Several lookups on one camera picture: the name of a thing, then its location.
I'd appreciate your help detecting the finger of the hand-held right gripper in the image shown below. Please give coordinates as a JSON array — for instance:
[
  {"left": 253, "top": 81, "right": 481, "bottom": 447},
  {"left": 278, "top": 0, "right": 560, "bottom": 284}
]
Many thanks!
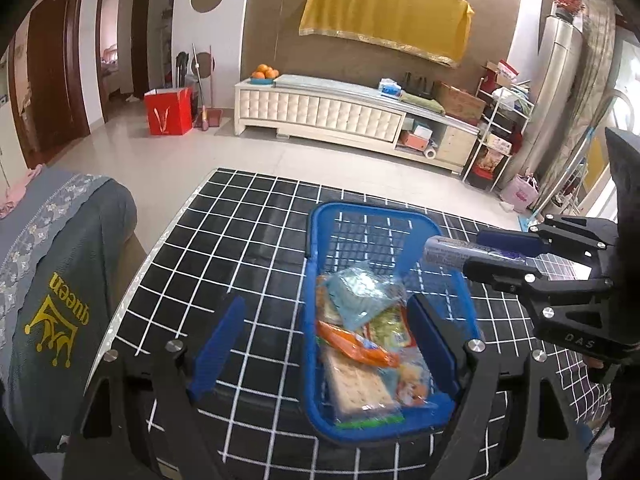
[
  {"left": 462, "top": 256, "right": 613, "bottom": 302},
  {"left": 475, "top": 214, "right": 621, "bottom": 261}
]

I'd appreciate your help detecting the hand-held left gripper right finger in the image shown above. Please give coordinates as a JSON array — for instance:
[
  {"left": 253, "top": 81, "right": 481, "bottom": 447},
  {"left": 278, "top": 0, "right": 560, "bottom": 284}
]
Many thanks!
[{"left": 406, "top": 292, "right": 588, "bottom": 480}]

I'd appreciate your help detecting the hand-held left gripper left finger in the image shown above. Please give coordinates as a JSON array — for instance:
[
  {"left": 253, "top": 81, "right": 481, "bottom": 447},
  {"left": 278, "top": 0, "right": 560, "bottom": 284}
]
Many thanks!
[{"left": 62, "top": 295, "right": 247, "bottom": 480}]

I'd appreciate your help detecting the light purple gum pack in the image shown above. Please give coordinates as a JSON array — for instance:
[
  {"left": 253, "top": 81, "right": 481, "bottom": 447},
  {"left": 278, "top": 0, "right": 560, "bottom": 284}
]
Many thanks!
[{"left": 422, "top": 235, "right": 526, "bottom": 266}]

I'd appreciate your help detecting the orange snack packet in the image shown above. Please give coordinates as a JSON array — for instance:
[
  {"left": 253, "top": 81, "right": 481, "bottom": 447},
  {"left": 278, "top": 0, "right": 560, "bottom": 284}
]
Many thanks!
[{"left": 316, "top": 321, "right": 401, "bottom": 368}]

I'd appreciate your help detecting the cracker packet with green edge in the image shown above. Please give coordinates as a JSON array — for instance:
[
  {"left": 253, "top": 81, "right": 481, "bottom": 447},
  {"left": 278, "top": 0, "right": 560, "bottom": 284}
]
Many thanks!
[{"left": 320, "top": 347, "right": 406, "bottom": 428}]

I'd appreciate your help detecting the blue plastic basket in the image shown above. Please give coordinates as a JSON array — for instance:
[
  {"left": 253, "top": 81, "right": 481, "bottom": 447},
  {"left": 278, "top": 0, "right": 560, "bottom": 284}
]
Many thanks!
[{"left": 304, "top": 201, "right": 483, "bottom": 448}]

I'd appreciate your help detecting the person's right forearm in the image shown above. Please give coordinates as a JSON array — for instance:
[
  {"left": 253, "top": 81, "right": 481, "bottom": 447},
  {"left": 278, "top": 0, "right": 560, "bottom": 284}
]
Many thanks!
[{"left": 597, "top": 355, "right": 640, "bottom": 480}]

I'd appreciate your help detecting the person's right hand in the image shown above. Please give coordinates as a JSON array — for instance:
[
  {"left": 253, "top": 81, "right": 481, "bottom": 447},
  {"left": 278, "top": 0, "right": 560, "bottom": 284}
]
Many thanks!
[{"left": 585, "top": 355, "right": 613, "bottom": 386}]

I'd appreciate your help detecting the pink gift bag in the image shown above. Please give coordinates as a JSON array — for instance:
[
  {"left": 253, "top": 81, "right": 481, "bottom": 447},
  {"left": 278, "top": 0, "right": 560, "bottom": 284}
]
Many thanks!
[{"left": 500, "top": 170, "right": 540, "bottom": 212}]

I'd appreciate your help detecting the black checkered tablecloth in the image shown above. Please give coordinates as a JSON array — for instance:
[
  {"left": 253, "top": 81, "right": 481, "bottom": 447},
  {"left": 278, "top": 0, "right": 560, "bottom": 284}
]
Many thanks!
[{"left": 100, "top": 167, "right": 616, "bottom": 480}]

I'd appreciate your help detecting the white metal shelf rack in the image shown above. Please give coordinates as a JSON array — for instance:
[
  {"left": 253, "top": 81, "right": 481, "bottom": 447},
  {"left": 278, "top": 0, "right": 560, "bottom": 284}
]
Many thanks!
[{"left": 462, "top": 62, "right": 533, "bottom": 191}]

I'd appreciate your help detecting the orange box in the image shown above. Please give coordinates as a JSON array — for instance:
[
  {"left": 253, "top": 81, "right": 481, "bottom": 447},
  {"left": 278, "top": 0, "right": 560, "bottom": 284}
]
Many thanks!
[{"left": 400, "top": 130, "right": 431, "bottom": 151}]

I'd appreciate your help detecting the brown cardboard box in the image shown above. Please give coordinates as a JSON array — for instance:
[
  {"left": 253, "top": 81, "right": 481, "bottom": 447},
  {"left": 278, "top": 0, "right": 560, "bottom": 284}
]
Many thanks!
[{"left": 435, "top": 81, "right": 487, "bottom": 121}]

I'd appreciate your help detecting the silver standing air conditioner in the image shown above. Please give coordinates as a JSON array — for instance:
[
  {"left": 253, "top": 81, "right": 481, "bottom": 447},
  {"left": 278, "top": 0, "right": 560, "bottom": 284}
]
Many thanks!
[{"left": 520, "top": 15, "right": 583, "bottom": 196}]

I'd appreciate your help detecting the green folded cloth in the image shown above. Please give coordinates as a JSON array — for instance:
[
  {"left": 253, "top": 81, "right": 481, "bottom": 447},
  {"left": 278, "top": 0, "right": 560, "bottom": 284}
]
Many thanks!
[{"left": 400, "top": 91, "right": 446, "bottom": 113}]

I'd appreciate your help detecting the grey sofa cover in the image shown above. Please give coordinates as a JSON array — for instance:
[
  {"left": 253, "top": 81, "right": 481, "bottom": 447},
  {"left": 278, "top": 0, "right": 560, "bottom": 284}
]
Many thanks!
[{"left": 0, "top": 165, "right": 138, "bottom": 456}]

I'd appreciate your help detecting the black router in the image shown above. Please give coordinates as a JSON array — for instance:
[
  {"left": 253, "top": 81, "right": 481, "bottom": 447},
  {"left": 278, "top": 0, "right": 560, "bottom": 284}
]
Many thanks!
[{"left": 402, "top": 71, "right": 436, "bottom": 92}]

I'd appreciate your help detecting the white padded TV cabinet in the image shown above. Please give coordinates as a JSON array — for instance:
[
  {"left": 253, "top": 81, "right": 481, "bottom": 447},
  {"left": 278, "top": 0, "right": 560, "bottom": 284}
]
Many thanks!
[{"left": 234, "top": 74, "right": 481, "bottom": 176}]

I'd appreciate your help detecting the red paper bag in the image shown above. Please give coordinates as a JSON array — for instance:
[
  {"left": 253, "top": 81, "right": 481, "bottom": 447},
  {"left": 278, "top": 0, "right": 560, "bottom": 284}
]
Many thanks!
[{"left": 145, "top": 87, "right": 195, "bottom": 136}]

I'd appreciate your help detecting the vase with red flowers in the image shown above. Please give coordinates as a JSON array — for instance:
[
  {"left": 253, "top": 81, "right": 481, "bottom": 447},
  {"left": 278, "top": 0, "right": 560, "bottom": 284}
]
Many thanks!
[{"left": 550, "top": 0, "right": 588, "bottom": 23}]

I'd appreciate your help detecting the pink cloth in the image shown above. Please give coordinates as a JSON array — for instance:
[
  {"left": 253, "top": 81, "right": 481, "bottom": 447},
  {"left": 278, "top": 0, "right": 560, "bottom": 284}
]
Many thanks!
[{"left": 0, "top": 165, "right": 43, "bottom": 218}]

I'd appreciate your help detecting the yellow cloth cover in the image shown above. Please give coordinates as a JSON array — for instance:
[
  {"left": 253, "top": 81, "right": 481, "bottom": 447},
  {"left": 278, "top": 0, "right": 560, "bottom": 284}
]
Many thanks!
[{"left": 299, "top": 0, "right": 473, "bottom": 68}]

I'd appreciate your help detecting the dark brown wooden door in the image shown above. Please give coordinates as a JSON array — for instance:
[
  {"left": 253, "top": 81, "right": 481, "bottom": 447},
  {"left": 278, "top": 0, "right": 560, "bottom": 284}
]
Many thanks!
[{"left": 7, "top": 0, "right": 91, "bottom": 171}]

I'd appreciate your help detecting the white-handled mop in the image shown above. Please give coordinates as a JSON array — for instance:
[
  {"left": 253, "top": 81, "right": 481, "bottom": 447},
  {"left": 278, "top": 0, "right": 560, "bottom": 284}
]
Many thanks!
[{"left": 190, "top": 42, "right": 206, "bottom": 111}]

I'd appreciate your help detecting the dark brown door frame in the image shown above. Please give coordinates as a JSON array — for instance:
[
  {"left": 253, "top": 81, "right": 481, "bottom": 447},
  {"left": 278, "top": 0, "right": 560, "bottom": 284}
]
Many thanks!
[{"left": 95, "top": 0, "right": 153, "bottom": 123}]

